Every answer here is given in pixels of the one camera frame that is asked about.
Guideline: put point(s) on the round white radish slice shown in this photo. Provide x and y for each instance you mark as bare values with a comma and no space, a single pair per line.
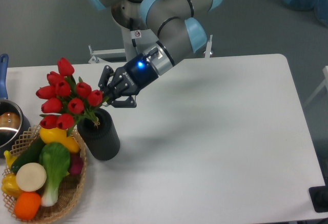
31,177

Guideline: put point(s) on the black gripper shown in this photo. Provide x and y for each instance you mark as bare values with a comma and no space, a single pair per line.
126,81

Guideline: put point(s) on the blue handled saucepan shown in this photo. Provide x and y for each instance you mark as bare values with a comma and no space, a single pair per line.
13,121

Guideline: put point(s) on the dark green cucumber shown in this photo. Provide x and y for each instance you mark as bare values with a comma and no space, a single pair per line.
31,154

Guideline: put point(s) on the black device at table edge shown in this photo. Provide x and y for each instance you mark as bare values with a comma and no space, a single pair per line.
319,198

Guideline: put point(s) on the white frame at right edge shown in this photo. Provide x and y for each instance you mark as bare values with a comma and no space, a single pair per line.
322,86

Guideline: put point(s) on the woven wicker basket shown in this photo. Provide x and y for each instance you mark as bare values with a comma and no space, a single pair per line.
70,189

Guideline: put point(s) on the green bok choy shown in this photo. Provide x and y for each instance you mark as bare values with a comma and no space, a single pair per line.
55,158

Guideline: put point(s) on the yellow squash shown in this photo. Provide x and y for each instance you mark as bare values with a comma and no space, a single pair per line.
60,136

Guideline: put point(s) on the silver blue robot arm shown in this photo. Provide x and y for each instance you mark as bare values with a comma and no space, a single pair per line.
170,32

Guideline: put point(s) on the purple red radish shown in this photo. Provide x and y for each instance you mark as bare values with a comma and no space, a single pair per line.
76,164

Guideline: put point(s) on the red tulip bouquet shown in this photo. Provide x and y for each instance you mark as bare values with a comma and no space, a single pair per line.
67,101

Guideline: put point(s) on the yellow bell pepper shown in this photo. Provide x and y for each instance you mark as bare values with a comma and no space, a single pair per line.
10,187

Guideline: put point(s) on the dark grey ribbed vase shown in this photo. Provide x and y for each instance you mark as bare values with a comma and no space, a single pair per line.
102,140

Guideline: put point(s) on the yellow banana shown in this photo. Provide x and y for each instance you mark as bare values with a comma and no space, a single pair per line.
9,158

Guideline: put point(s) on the orange fruit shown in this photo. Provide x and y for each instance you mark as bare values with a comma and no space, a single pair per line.
27,205

